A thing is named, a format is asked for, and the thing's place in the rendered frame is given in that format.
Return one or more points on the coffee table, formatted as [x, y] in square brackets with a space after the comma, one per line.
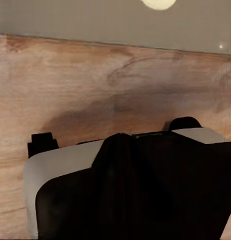
[198, 26]

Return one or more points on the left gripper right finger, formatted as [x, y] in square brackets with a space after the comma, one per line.
[169, 219]

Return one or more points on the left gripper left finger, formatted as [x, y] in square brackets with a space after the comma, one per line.
[79, 222]

